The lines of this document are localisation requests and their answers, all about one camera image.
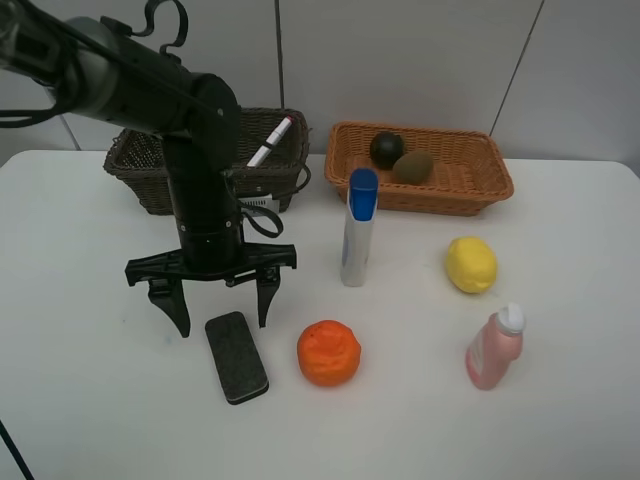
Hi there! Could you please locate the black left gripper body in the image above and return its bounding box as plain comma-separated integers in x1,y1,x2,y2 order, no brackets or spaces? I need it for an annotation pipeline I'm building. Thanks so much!
125,243,297,287

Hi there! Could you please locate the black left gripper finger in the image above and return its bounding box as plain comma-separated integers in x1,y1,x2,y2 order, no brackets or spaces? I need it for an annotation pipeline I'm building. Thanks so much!
148,278,191,338
256,267,281,328

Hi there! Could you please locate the black felt board eraser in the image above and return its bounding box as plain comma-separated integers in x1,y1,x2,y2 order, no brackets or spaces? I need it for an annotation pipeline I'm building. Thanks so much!
205,311,269,405

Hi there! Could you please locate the white tube blue cap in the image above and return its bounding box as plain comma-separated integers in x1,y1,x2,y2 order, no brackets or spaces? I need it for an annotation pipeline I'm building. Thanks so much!
340,168,379,287

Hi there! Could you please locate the white marker pink cap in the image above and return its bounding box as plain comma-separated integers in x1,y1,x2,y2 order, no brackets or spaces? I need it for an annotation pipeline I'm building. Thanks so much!
247,116,293,168

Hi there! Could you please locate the dark purple mangosteen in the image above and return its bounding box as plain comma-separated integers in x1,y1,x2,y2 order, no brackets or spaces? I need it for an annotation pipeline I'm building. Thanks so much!
369,131,405,170

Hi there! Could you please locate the brown kiwi fruit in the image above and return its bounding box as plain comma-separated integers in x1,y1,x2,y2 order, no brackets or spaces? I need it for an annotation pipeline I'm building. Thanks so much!
392,151,434,185

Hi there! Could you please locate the yellow lemon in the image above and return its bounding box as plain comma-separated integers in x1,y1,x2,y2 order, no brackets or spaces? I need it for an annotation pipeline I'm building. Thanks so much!
445,236,498,294

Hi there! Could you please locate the pink lotion bottle white cap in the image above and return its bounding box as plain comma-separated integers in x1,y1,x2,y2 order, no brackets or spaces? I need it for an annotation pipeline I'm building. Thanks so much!
465,303,526,391

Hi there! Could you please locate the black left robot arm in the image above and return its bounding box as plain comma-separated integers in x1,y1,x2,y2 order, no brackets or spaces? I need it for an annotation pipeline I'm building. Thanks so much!
1,1,297,336

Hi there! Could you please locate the orange tangerine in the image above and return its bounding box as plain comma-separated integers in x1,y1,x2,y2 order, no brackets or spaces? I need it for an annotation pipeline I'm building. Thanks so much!
297,320,362,387

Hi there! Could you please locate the dark brown wicker basket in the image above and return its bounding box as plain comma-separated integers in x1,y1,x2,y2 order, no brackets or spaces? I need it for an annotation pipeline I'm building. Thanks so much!
104,108,309,216

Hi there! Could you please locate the orange wicker basket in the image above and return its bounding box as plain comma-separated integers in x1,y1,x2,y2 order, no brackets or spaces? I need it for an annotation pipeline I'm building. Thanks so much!
324,121,514,216

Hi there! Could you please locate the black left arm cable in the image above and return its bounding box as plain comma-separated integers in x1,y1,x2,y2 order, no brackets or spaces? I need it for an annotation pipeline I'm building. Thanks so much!
0,0,311,241

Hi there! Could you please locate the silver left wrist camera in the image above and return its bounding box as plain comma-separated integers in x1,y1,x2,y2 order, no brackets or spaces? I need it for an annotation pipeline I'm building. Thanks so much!
240,195,280,213

